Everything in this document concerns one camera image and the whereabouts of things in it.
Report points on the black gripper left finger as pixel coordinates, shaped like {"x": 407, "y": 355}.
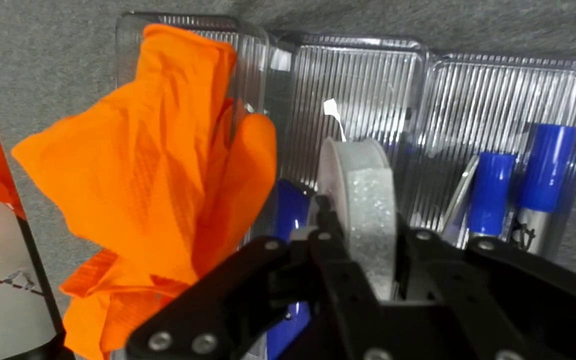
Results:
{"x": 235, "y": 287}

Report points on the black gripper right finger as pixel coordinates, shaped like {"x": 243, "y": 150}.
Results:
{"x": 535, "y": 301}

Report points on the silver glitter ribbon roll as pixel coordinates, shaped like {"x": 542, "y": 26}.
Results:
{"x": 369, "y": 200}

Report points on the blue marker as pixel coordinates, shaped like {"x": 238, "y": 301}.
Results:
{"x": 290, "y": 206}

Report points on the grey tablecloth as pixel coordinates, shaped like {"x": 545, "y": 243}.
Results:
{"x": 35, "y": 41}

